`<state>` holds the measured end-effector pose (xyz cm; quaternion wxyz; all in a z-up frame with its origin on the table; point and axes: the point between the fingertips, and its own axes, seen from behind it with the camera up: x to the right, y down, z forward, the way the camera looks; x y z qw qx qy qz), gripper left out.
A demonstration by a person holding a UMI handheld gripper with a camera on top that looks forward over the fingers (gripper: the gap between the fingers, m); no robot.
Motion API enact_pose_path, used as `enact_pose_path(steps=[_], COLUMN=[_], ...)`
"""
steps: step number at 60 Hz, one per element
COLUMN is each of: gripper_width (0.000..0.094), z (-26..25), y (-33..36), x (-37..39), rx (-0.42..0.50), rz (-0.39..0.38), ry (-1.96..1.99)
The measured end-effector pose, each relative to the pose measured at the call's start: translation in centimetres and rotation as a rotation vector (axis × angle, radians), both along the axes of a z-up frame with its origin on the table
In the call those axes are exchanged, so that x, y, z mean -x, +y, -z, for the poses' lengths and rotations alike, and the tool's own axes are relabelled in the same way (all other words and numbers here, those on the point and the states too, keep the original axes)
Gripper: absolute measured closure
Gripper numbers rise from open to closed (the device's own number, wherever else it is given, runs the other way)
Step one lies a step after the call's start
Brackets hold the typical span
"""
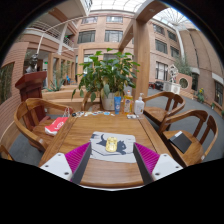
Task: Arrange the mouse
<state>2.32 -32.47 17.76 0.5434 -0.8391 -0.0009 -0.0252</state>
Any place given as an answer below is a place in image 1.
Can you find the yellow flowering plant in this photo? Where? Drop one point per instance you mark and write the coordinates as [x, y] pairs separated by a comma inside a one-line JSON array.
[[200, 96]]

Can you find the blue tube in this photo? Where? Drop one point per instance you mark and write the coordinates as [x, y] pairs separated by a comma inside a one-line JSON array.
[[117, 105]]

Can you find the dark bust statue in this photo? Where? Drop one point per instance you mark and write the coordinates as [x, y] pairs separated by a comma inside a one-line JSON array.
[[32, 64]]

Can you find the white sculpture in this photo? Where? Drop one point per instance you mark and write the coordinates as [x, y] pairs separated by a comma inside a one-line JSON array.
[[172, 73]]

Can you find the red and white bag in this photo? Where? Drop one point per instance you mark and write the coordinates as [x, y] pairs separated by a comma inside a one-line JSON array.
[[55, 126]]

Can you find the spiky green agave plant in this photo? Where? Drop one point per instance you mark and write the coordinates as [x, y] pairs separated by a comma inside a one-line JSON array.
[[55, 85]]

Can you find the yellow bottle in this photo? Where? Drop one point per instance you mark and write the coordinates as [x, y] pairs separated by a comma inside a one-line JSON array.
[[128, 104]]

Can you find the green plant in white pot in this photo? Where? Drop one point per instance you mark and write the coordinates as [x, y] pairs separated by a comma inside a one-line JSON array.
[[106, 73]]

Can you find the black notebook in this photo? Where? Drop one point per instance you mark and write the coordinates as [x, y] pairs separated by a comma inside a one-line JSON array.
[[181, 141]]

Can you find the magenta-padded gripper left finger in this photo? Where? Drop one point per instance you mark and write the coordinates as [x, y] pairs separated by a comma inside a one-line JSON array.
[[61, 165]]

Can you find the small white packet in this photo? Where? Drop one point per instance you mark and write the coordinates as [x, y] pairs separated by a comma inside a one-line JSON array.
[[132, 116]]

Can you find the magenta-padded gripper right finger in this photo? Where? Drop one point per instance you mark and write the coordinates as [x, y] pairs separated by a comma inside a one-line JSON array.
[[161, 165]]

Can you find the dark red wooden pedestal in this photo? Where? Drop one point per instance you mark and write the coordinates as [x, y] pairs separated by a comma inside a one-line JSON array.
[[31, 85]]

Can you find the white pump bottle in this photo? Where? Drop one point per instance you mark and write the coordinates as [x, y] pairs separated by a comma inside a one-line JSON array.
[[139, 106]]

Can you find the yellow computer mouse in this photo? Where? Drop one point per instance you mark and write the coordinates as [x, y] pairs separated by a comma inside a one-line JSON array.
[[111, 144]]

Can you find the wooden armchair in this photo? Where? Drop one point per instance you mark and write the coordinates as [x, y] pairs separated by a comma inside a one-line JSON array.
[[186, 115], [21, 123], [5, 153], [85, 103], [156, 115]]

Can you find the grey cat-print mouse pad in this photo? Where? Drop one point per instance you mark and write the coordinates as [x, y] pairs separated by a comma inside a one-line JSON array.
[[128, 156]]

